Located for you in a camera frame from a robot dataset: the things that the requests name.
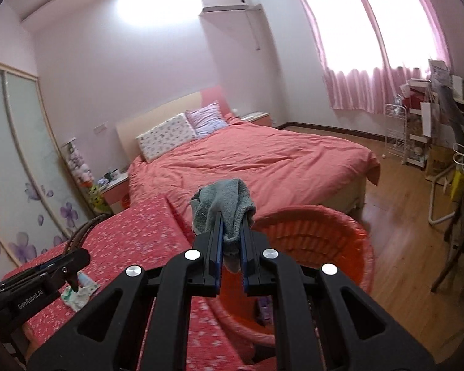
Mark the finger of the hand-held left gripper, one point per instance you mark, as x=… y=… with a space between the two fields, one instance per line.
x=69 y=261

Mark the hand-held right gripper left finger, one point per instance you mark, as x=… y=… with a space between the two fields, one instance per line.
x=217 y=255

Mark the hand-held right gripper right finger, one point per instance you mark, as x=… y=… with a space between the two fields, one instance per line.
x=248 y=270

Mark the green wet wipe packet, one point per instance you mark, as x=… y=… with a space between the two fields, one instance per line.
x=79 y=293

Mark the grey sock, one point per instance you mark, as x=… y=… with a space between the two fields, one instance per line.
x=226 y=201

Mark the orange plastic basket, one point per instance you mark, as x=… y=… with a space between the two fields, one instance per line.
x=313 y=239

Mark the dark curved rods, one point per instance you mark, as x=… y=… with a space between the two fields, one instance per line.
x=81 y=234

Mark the yellow green plush toy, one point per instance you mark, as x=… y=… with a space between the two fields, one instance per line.
x=96 y=199

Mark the red floral tablecloth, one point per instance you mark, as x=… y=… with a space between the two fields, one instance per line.
x=139 y=235

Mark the red waste bin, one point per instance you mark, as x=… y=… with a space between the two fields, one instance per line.
x=125 y=203

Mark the pink and white nightstand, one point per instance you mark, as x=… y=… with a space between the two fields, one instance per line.
x=118 y=191

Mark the white mug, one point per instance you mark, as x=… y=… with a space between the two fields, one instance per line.
x=113 y=174

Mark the hanging plush toy column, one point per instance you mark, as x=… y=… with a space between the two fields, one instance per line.
x=79 y=162

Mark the salmon pink duvet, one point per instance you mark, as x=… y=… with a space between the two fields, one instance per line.
x=255 y=158

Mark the floral sliding door wardrobe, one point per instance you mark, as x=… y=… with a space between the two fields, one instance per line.
x=15 y=162

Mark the white floral pillow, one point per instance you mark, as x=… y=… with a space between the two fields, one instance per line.
x=166 y=137

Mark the purple striped pillow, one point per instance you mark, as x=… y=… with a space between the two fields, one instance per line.
x=207 y=119

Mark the beige nightstand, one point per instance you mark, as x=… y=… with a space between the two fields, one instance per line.
x=257 y=118

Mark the beige headboard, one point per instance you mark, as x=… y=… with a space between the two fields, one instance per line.
x=154 y=118

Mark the pink headboard panel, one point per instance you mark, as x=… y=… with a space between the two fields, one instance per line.
x=212 y=96

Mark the pink curtain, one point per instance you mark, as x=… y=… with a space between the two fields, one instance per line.
x=352 y=89

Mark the cluttered storage shelf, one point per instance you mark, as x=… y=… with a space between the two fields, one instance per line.
x=425 y=123

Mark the white air conditioner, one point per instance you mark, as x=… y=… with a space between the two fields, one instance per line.
x=224 y=3

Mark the cream bed frame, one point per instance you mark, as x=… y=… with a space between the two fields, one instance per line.
x=348 y=197

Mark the white wall socket panel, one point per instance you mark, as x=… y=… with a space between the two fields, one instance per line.
x=100 y=127

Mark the white tube frame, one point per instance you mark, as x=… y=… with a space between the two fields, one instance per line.
x=435 y=201

